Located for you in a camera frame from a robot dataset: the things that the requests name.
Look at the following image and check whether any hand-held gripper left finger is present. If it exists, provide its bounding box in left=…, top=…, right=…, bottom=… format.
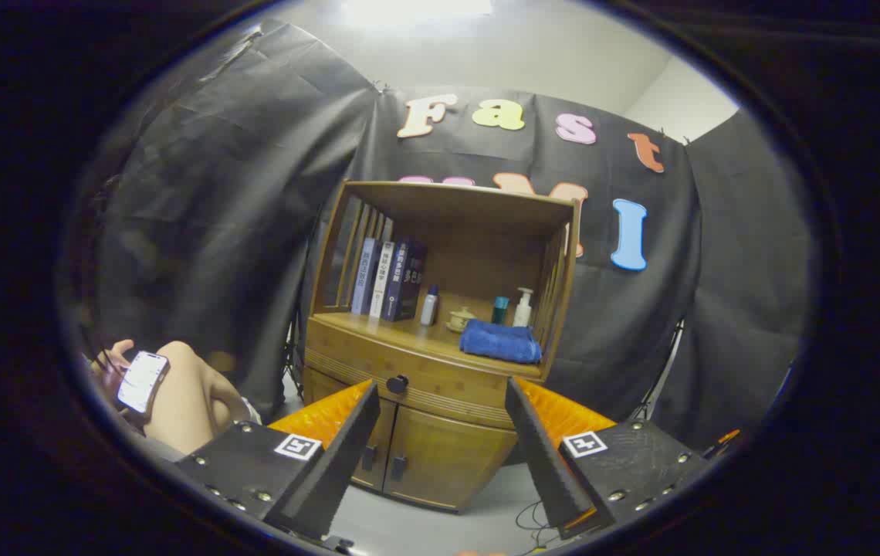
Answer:
left=175, top=378, right=381, bottom=541

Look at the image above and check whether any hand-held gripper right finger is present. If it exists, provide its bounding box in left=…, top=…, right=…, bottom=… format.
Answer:
left=505, top=376, right=711, bottom=540

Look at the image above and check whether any wooden drawer with black knob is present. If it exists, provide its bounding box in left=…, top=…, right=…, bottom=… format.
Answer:
left=305, top=318, right=545, bottom=429

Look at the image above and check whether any wooden cabinet door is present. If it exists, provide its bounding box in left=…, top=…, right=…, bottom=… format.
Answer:
left=384, top=405, right=520, bottom=512
left=307, top=369, right=398, bottom=493

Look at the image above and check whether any wooden countertop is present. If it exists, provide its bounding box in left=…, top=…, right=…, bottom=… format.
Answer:
left=313, top=309, right=545, bottom=379

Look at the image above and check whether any wooden cabinet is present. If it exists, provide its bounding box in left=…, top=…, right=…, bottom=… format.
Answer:
left=301, top=180, right=584, bottom=513

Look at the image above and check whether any black backdrop stand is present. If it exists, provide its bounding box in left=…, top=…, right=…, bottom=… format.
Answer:
left=635, top=377, right=662, bottom=422

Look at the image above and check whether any blue towel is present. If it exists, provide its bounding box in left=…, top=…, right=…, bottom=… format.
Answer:
left=459, top=319, right=543, bottom=364

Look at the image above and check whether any white book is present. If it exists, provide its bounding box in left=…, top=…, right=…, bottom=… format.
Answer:
left=369, top=241, right=396, bottom=319

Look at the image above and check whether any light blue book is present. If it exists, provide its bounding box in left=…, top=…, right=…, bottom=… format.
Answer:
left=351, top=237, right=383, bottom=316

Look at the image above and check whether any dark blue book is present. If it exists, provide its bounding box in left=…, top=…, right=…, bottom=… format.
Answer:
left=382, top=239, right=428, bottom=323

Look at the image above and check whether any white smartphone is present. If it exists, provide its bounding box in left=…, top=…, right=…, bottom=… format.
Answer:
left=117, top=351, right=171, bottom=414

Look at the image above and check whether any black cable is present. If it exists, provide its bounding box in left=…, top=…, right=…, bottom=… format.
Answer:
left=516, top=500, right=557, bottom=551

